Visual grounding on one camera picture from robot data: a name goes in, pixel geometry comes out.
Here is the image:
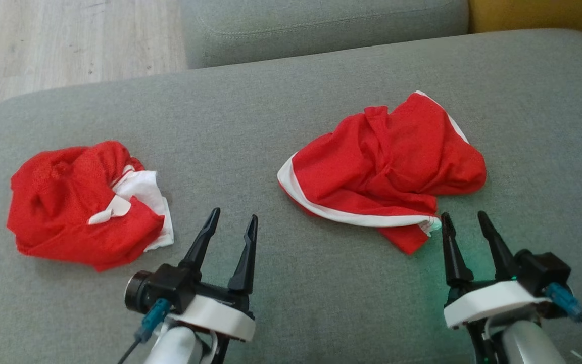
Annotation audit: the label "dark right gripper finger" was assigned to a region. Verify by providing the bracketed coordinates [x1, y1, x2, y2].
[441, 212, 474, 286]
[479, 211, 519, 281]

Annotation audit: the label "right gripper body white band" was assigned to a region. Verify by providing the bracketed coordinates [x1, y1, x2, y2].
[444, 279, 549, 364]

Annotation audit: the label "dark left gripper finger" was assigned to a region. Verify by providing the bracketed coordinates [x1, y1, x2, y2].
[228, 215, 259, 295]
[179, 208, 221, 279]

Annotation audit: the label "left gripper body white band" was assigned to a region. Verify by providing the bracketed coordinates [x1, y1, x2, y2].
[167, 282, 257, 364]

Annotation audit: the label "red shorts with white stripe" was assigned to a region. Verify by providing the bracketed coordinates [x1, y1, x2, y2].
[277, 90, 488, 255]

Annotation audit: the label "red and white jersey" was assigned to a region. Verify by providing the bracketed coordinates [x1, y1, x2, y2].
[7, 140, 174, 272]

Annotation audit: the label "large grey sofa seat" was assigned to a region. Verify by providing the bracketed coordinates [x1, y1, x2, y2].
[0, 29, 582, 364]

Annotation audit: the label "yellow sofa back cushion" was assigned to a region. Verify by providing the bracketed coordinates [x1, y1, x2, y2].
[468, 0, 582, 49]

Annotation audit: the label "grey sofa seat cushion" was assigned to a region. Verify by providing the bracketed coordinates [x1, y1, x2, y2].
[180, 0, 470, 70]

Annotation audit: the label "left cable with blue connector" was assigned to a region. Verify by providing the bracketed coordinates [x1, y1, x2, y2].
[117, 298, 171, 364]

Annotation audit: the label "cable with blue connector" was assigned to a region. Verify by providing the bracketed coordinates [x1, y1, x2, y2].
[117, 298, 171, 364]
[545, 282, 582, 362]

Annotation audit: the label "right cable with blue connector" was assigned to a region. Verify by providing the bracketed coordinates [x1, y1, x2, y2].
[545, 282, 582, 362]

